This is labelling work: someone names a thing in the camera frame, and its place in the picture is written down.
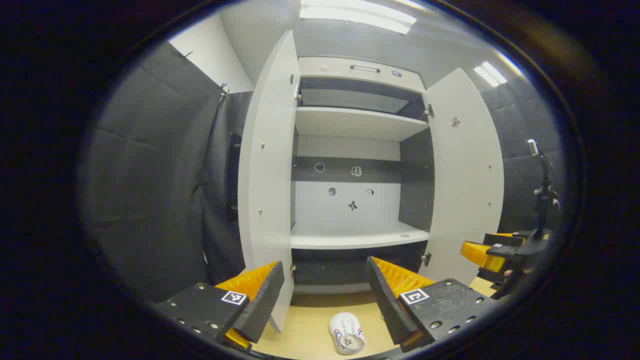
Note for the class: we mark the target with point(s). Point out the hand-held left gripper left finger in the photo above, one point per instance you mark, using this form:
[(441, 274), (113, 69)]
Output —
[(262, 305)]

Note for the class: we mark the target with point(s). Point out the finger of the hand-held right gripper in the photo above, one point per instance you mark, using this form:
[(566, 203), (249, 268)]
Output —
[(482, 255)]

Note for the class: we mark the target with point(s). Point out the ceiling light panel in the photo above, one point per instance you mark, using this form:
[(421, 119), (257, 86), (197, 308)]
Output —
[(350, 12), (490, 74)]

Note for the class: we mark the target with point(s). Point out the white striped shoe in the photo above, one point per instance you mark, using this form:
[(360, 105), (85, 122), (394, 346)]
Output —
[(345, 332)]

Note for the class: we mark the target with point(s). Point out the white cabinet drawer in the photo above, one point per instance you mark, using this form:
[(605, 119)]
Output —
[(360, 81)]

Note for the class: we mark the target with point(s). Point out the white cabinet door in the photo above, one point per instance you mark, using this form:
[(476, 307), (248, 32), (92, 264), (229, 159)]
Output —
[(267, 175), (465, 200)]

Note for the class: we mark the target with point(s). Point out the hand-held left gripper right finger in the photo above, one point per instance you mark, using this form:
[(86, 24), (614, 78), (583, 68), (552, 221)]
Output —
[(387, 305)]

